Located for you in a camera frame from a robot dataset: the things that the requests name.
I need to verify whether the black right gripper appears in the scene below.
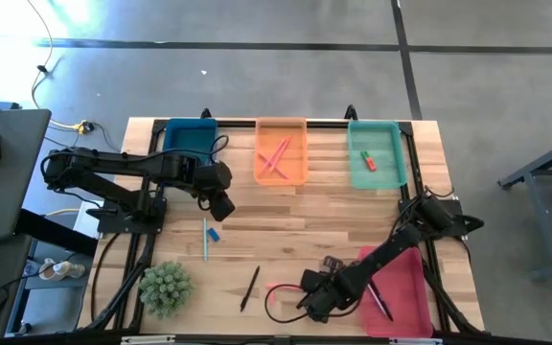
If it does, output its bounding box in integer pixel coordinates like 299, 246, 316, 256
297, 267, 349, 323

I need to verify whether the dark blue pen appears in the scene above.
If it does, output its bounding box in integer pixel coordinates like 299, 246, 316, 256
370, 281, 396, 323

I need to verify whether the long black pen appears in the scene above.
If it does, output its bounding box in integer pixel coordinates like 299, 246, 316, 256
240, 264, 262, 313

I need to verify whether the blue plastic bin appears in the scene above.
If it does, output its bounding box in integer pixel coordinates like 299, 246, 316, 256
162, 118, 219, 167

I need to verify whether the pink plastic bin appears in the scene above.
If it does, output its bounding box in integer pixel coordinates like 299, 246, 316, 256
356, 245, 434, 339

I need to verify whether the orange plastic bin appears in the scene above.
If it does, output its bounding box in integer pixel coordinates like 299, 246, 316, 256
253, 117, 310, 187

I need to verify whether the green artificial plant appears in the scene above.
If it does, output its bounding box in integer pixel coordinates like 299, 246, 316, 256
138, 261, 196, 320

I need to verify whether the silver aluminium bar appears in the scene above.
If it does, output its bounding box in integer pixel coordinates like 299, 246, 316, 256
121, 334, 176, 345
389, 337, 444, 345

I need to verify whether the teal plastic bin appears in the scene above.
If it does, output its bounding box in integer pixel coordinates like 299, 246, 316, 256
346, 119, 408, 191

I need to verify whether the beige curled object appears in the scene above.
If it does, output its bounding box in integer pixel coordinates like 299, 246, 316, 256
38, 257, 86, 282

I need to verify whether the dark grey side desk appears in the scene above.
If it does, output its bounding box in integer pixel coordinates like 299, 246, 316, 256
0, 108, 53, 242

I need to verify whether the blue-grey metal stand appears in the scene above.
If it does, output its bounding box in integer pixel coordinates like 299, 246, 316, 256
497, 132, 552, 282

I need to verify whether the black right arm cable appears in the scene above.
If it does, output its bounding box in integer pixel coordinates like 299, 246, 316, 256
263, 282, 315, 325

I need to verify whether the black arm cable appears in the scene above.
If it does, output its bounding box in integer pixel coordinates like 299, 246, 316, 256
263, 282, 315, 325
160, 133, 230, 167

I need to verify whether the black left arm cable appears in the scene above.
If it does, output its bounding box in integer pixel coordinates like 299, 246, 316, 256
160, 133, 230, 167

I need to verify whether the black aluminium table frame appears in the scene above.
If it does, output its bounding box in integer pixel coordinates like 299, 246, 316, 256
83, 117, 486, 336

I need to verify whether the yellow floor cable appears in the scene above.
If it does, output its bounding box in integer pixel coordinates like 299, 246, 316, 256
25, 0, 85, 131

